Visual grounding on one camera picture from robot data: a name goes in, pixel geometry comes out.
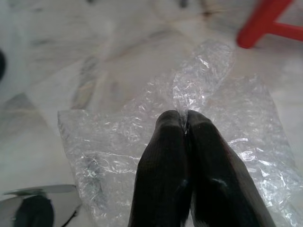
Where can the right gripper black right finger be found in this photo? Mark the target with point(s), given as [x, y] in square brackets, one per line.
[220, 184]

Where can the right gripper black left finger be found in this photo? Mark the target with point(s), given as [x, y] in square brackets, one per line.
[161, 177]

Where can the clear bubble wrap sheet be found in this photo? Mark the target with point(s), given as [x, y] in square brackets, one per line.
[118, 142]

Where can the black silver robot foot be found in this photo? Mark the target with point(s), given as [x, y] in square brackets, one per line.
[35, 208]

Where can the red plastic stool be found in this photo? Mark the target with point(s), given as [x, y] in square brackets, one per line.
[260, 23]

